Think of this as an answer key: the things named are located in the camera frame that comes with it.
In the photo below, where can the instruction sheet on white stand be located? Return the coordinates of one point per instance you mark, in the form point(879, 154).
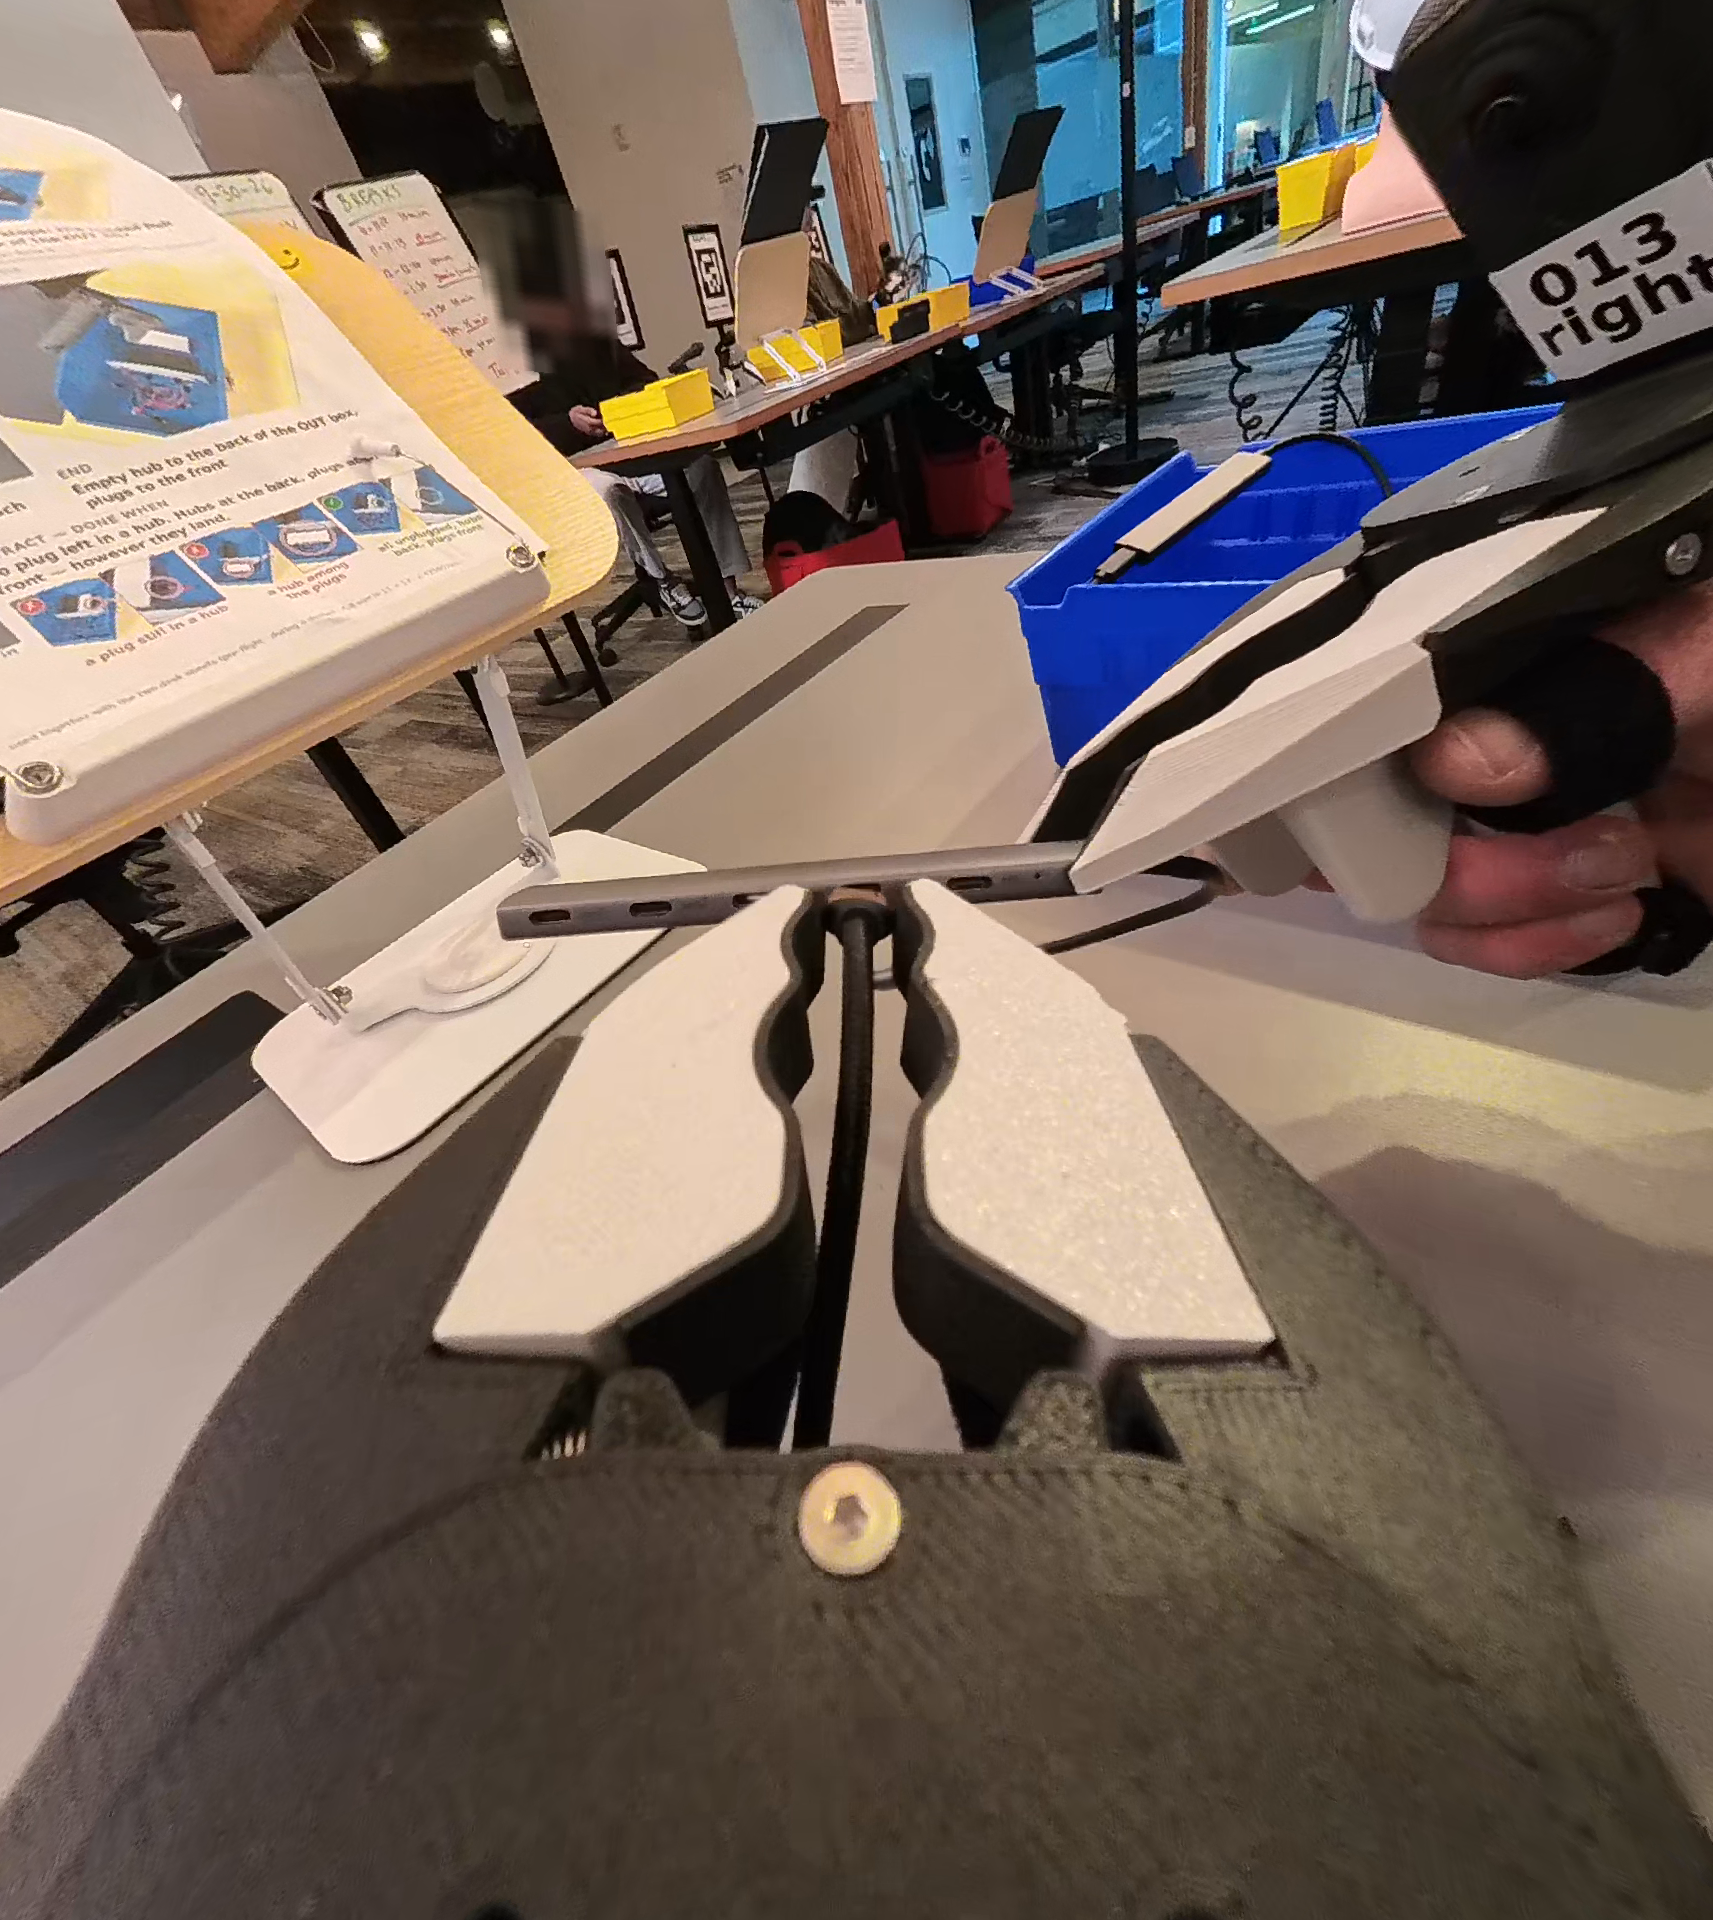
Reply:
point(391, 1081)

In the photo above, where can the handwritten whiteboard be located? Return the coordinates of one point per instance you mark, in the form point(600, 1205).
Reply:
point(406, 271)

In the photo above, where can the small whiteboard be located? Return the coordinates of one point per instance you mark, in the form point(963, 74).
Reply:
point(248, 202)

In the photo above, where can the blue plastic bin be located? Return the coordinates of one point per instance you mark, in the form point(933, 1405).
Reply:
point(1097, 661)

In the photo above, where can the black and white marker sign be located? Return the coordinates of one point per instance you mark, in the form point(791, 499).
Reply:
point(705, 277)
point(627, 301)

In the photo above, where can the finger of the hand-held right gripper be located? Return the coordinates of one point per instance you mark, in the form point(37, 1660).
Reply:
point(1276, 602)
point(1246, 765)

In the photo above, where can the pink mannequin head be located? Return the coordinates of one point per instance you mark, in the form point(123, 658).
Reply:
point(1397, 187)

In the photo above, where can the paper notice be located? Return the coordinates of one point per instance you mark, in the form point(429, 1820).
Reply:
point(849, 28)

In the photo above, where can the long wooden desk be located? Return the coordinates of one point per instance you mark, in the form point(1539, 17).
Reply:
point(737, 407)

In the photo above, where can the printed instruction sheet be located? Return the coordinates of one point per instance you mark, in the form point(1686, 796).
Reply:
point(197, 451)

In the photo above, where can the tilted display board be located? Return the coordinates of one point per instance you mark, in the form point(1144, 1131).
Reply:
point(781, 180)
point(1020, 151)

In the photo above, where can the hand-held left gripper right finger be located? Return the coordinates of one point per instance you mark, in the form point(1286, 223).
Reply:
point(1081, 1156)

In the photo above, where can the white hard hat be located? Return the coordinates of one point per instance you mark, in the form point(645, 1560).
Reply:
point(1369, 30)

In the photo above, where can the red storage bin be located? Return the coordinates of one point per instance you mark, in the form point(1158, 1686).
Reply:
point(968, 495)
point(834, 559)

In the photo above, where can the yellow plastic bin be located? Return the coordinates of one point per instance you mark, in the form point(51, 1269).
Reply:
point(1321, 187)
point(947, 308)
point(796, 359)
point(654, 405)

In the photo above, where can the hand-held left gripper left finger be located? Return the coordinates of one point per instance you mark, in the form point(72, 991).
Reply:
point(616, 1156)

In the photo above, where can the grey usb hub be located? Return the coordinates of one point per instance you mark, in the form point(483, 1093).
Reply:
point(646, 904)
point(1186, 510)

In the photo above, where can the black pole stand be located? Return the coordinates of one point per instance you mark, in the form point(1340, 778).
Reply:
point(1126, 226)

